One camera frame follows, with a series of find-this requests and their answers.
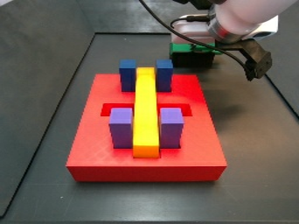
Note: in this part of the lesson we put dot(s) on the purple post block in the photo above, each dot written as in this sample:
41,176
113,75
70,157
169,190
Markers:
121,127
172,128

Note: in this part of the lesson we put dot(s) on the purple right post block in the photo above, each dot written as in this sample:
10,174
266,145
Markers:
172,128

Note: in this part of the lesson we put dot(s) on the yellow long bar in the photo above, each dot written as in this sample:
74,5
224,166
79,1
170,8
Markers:
146,127

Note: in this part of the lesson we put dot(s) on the blue right post block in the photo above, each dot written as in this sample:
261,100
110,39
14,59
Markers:
165,73

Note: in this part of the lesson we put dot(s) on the blue post block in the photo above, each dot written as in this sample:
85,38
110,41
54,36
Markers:
128,71
165,73

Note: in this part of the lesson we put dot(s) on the blue left post block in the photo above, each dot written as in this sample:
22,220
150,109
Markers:
128,71

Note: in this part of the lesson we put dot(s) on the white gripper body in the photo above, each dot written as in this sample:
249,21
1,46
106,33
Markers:
197,30

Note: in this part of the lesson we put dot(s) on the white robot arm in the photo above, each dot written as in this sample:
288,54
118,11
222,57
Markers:
232,20

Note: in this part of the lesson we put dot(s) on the purple left post block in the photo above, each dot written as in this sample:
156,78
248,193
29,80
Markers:
121,127

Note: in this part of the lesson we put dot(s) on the red base board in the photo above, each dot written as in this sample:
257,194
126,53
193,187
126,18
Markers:
96,161

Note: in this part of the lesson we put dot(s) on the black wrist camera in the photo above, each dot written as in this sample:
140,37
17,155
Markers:
260,59

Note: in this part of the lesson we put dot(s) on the black angle fixture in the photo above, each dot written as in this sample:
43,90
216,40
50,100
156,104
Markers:
193,59

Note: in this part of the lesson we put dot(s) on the green stepped block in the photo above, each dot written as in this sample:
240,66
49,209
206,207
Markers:
178,49

